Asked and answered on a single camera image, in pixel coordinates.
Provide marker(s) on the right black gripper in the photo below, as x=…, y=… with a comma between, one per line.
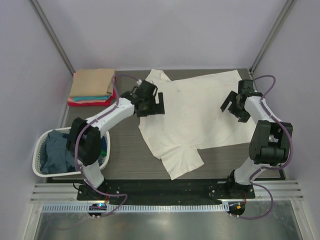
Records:
x=236, y=109

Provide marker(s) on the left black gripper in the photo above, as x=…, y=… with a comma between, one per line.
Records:
x=152, y=107

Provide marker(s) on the cream white t shirt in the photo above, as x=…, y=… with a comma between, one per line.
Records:
x=193, y=120

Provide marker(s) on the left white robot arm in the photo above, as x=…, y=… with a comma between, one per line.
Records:
x=84, y=138

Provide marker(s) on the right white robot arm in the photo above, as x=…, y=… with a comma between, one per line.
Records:
x=271, y=144

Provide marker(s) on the folded red t shirt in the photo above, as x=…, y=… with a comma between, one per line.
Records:
x=107, y=103

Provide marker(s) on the blue garment in basket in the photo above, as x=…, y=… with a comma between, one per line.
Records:
x=104, y=144

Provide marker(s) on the folded tan t shirt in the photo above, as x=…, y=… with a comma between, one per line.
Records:
x=92, y=82

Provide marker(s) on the green garment in basket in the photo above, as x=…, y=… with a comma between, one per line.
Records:
x=103, y=153

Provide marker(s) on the folded teal t shirt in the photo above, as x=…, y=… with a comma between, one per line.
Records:
x=90, y=98

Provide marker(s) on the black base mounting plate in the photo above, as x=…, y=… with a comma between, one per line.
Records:
x=164, y=191

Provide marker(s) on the grey blue shirt in basket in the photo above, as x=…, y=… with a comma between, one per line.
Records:
x=54, y=155

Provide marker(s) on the white plastic laundry basket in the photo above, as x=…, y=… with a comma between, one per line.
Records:
x=36, y=156

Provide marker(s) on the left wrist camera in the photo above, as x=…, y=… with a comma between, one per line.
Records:
x=146, y=90

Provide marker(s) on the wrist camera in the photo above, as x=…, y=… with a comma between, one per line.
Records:
x=146, y=90
x=246, y=87

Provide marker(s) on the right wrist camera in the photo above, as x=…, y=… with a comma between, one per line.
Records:
x=246, y=87

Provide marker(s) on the aluminium rail beam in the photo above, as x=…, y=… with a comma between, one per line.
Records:
x=281, y=190

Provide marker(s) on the slotted white cable duct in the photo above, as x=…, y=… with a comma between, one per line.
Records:
x=99, y=208

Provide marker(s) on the right aluminium corner post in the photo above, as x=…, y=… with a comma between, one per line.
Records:
x=276, y=27

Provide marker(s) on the aluminium corner post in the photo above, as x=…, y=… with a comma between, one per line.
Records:
x=51, y=33
x=276, y=27

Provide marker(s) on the left aluminium corner post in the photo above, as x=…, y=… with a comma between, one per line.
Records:
x=51, y=33

